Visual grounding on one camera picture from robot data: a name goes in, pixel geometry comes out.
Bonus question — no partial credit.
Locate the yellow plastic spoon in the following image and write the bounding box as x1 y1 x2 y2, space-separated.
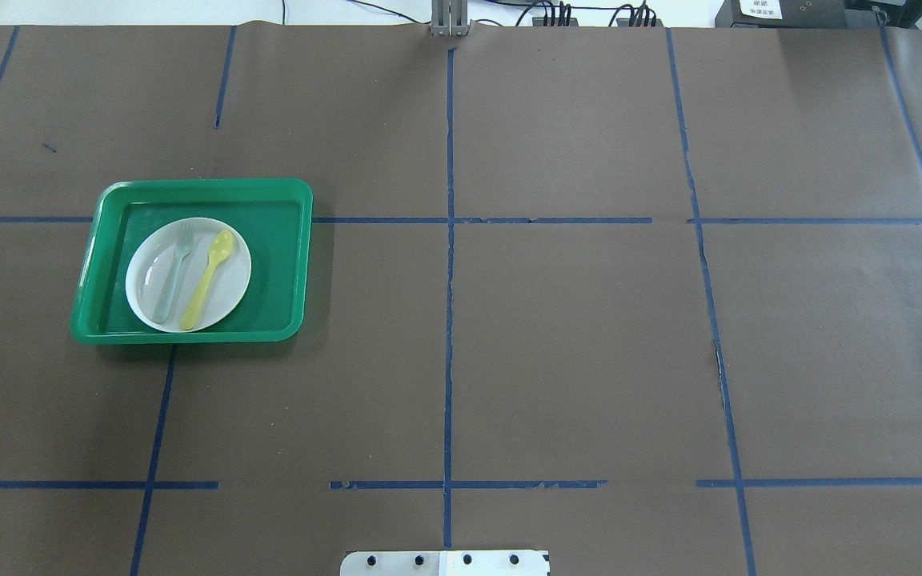
178 227 235 331

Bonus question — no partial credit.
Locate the green plastic tray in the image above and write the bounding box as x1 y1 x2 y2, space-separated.
70 178 314 346

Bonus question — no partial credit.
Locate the black power strip right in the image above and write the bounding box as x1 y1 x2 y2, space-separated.
615 12 663 28

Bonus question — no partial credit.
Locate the grey metal mounting plate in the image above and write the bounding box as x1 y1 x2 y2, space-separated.
339 550 551 575

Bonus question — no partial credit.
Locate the clear plastic fork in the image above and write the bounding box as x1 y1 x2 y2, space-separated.
151 219 194 324

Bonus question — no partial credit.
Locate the black power strip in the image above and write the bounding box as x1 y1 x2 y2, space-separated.
615 12 663 28
531 12 579 28

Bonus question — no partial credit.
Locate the white round plate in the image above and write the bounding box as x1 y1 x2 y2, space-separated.
123 218 252 333

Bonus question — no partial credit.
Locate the black equipment box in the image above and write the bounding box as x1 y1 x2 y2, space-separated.
714 1 887 30

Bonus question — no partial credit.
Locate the black power strip left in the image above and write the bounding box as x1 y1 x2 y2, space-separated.
531 12 579 28

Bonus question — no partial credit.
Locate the grey aluminium post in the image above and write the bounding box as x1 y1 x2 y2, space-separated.
429 0 471 37

